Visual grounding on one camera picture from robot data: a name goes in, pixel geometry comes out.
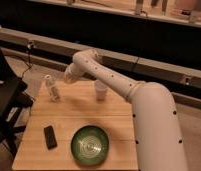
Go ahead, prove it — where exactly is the white paper cup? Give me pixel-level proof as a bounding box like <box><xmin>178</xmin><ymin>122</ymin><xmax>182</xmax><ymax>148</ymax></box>
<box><xmin>94</xmin><ymin>80</ymin><xmax>108</xmax><ymax>100</ymax></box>

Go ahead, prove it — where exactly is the green ribbed bowl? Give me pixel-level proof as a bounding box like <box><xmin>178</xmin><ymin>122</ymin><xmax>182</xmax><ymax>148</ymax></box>
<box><xmin>70</xmin><ymin>125</ymin><xmax>109</xmax><ymax>166</ymax></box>

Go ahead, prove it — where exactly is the black rectangular phone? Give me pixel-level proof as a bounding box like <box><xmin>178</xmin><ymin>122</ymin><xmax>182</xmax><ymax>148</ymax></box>
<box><xmin>44</xmin><ymin>126</ymin><xmax>57</xmax><ymax>149</ymax></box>

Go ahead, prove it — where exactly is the black cable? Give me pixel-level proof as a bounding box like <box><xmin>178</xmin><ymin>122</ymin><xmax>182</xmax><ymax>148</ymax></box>
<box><xmin>21</xmin><ymin>42</ymin><xmax>34</xmax><ymax>80</ymax></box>

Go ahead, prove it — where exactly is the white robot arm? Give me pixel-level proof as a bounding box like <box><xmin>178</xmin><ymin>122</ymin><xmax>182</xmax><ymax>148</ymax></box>
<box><xmin>64</xmin><ymin>49</ymin><xmax>188</xmax><ymax>171</ymax></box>

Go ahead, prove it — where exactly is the black chair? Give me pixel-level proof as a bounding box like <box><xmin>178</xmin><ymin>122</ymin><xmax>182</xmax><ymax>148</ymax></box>
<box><xmin>0</xmin><ymin>49</ymin><xmax>33</xmax><ymax>156</ymax></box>

